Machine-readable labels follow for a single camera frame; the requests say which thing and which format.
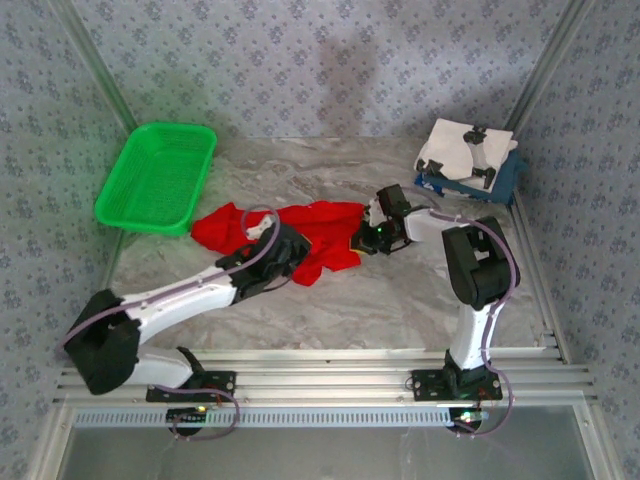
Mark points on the white folded t-shirt black print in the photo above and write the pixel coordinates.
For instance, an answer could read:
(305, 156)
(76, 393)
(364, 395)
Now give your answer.
(450, 145)

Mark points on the aluminium frame post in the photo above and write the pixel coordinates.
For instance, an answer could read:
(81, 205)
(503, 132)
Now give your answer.
(542, 75)

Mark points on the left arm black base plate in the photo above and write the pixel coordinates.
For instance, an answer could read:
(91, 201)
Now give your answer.
(220, 382)

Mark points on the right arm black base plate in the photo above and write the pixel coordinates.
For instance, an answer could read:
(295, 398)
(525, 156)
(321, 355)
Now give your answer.
(430, 385)

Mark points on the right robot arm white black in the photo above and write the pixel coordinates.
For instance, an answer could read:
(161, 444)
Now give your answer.
(475, 330)

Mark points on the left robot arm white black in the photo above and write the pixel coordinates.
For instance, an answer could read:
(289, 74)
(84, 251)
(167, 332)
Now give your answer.
(175, 300)

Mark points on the aluminium mounting rail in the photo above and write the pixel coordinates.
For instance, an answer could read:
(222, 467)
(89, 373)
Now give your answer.
(325, 375)

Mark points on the dark blue folded t-shirt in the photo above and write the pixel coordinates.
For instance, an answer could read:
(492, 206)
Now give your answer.
(505, 181)

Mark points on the green plastic mesh basket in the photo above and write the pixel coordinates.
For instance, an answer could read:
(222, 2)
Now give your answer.
(150, 175)

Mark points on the red t-shirt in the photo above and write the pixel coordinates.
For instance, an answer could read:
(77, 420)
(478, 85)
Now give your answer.
(320, 220)

